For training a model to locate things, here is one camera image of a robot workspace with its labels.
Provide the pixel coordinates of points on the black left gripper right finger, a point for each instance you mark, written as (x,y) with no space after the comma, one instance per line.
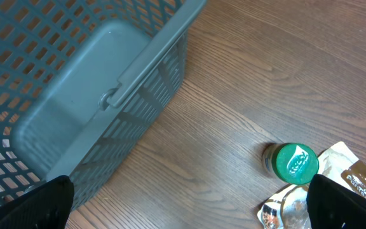
(331,205)

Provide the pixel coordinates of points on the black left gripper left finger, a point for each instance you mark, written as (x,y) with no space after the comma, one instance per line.
(46,206)

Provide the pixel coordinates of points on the brown snack packet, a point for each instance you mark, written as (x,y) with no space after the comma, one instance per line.
(287,208)

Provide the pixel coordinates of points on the green lidded jar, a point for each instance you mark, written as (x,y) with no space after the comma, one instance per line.
(293,163)

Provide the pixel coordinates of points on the grey plastic mesh basket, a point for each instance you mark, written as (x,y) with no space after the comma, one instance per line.
(80,83)

